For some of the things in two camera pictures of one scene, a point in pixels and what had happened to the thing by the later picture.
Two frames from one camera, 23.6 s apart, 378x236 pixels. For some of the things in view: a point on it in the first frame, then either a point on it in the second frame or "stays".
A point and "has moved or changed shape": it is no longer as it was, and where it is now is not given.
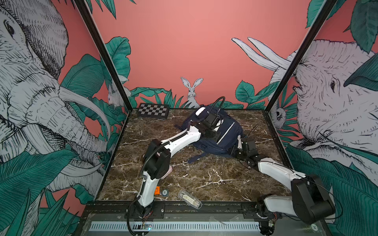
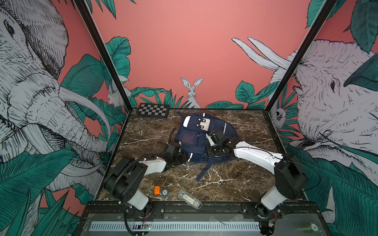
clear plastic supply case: (189, 199) stays
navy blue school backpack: (231, 129) has moved or changed shape
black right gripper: (233, 153) -> (209, 147)
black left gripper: (216, 138) -> (184, 158)
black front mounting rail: (155, 211) stays
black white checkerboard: (153, 110) stays
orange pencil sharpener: (157, 191) stays
